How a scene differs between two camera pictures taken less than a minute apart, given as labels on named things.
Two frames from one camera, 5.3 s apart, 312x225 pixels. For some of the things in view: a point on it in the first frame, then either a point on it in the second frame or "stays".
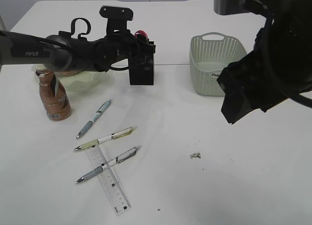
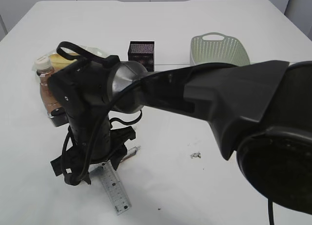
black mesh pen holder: [141, 60] stays
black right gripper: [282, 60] -> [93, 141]
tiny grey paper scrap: [195, 155] stays
